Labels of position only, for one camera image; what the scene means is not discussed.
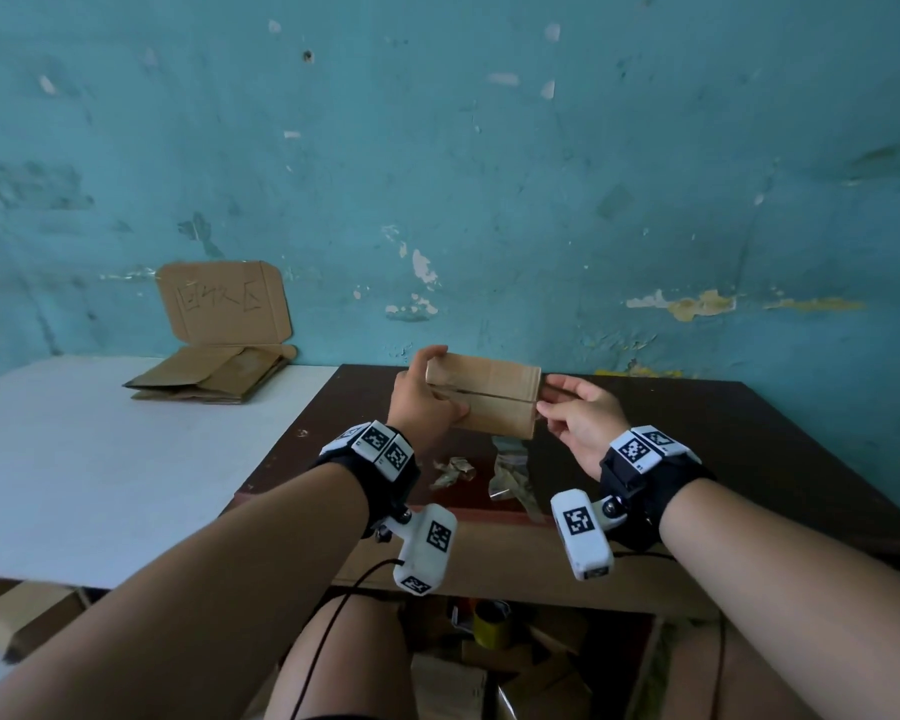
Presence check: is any left wrist camera tracker band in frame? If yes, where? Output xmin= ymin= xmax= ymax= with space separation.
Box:
xmin=313 ymin=420 xmax=459 ymax=598

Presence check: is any black cable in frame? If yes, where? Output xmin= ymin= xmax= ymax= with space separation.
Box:
xmin=290 ymin=557 xmax=407 ymax=720
xmin=711 ymin=613 xmax=729 ymax=720

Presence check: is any person's right leg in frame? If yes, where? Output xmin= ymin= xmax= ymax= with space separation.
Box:
xmin=658 ymin=620 xmax=822 ymax=720

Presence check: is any cardboard sheet with handwriting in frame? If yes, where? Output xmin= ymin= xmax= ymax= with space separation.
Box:
xmin=155 ymin=261 xmax=294 ymax=346

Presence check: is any wrist camera tracker band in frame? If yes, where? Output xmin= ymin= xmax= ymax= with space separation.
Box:
xmin=313 ymin=420 xmax=459 ymax=598
xmin=549 ymin=424 xmax=715 ymax=583

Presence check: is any small crumpled tape scrap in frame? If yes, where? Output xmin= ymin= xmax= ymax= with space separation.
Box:
xmin=428 ymin=456 xmax=477 ymax=493

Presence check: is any small brown cardboard box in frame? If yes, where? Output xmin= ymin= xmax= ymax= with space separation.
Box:
xmin=424 ymin=352 xmax=543 ymax=442

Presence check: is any person's right hand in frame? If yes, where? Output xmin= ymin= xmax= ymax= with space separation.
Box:
xmin=537 ymin=373 xmax=632 ymax=481

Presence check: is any person's leg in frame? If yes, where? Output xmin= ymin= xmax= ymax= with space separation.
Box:
xmin=264 ymin=592 xmax=423 ymax=720
xmin=658 ymin=620 xmax=822 ymax=720

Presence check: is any yellow tape roll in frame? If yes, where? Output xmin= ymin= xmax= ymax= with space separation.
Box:
xmin=469 ymin=598 xmax=513 ymax=652

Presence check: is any person's left hand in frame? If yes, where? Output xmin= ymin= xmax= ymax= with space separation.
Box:
xmin=386 ymin=346 xmax=471 ymax=453

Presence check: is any person's right forearm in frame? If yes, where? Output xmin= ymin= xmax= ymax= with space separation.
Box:
xmin=657 ymin=479 xmax=900 ymax=720

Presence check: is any person's left leg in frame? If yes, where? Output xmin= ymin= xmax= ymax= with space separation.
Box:
xmin=264 ymin=592 xmax=423 ymax=720

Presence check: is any right wrist camera tracker band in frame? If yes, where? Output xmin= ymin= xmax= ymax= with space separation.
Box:
xmin=549 ymin=424 xmax=715 ymax=583

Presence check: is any stack of flattened cardboard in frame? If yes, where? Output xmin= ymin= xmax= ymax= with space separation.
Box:
xmin=123 ymin=343 xmax=300 ymax=406

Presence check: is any long crumpled tape scrap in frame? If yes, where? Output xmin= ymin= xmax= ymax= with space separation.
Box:
xmin=486 ymin=435 xmax=546 ymax=520

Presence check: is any cardboard box on floor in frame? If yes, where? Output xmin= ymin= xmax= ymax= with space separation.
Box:
xmin=0 ymin=580 xmax=93 ymax=663

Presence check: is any person's left forearm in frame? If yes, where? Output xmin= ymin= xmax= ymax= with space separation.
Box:
xmin=0 ymin=463 xmax=370 ymax=720

